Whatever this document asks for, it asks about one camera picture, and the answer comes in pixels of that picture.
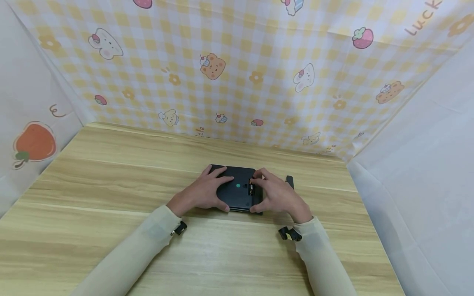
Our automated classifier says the person's right hand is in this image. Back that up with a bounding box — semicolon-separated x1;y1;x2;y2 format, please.
249;167;314;224

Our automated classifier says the person's left hand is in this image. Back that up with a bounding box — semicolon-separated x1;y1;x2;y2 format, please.
166;165;235;218

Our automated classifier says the black device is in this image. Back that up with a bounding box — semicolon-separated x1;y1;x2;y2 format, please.
207;164;265;216

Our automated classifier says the person's right forearm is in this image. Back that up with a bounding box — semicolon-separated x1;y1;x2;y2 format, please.
293;216;358;296

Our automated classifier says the person's left forearm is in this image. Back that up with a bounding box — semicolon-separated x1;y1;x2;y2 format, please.
70;205;183;296

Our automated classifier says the black wrist band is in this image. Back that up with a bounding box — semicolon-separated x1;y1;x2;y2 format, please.
170;221;188;237
278;226;303;242

